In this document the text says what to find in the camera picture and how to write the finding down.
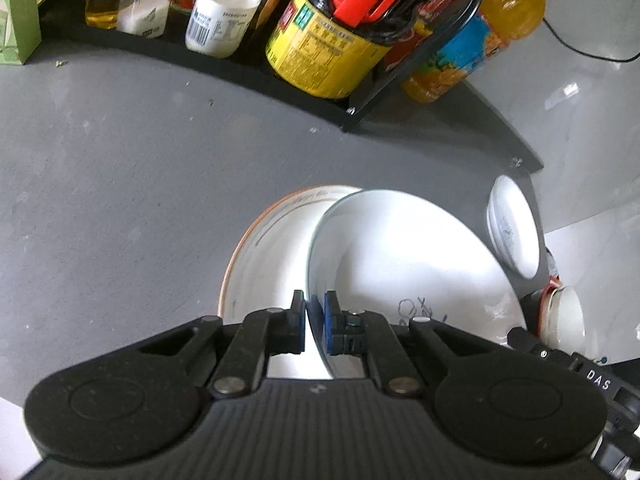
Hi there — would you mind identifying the white ceramic bowl front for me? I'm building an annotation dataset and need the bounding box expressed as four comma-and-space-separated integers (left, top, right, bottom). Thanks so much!
539, 286, 586, 353

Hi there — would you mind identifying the red and black bowl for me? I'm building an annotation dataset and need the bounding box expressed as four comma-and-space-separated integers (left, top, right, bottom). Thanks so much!
520, 282, 558, 336

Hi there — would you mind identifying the white plate blue script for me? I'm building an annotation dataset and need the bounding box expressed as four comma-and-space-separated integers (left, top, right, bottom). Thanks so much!
307, 190, 525, 378

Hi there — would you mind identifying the small white bakery plate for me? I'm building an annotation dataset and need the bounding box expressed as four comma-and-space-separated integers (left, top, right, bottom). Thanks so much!
486, 174, 540, 280

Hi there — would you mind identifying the large flower pattern plate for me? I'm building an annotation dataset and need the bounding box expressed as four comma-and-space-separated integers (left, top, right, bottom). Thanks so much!
217, 185, 363, 379

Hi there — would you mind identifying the green tissue box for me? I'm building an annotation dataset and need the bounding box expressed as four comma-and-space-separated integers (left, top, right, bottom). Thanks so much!
1, 0, 41, 65

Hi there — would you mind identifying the black metal spice rack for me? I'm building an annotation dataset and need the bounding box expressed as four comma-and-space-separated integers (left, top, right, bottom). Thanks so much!
39, 0, 482, 131

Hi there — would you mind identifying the orange juice bottle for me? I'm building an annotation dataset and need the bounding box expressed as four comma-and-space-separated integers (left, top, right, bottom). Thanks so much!
401, 0, 547, 103

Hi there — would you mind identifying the small white pill bottle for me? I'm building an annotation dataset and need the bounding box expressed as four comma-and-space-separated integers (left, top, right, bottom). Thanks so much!
184, 0, 260, 58

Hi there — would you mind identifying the large soy sauce bottle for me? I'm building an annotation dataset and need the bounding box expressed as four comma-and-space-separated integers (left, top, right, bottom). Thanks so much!
266, 0, 433, 100

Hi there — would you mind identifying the red cola can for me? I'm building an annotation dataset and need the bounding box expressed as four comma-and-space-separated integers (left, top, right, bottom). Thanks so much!
382, 0, 459, 72

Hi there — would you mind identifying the black power cable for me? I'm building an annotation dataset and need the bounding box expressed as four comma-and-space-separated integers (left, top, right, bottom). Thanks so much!
541, 16, 640, 65

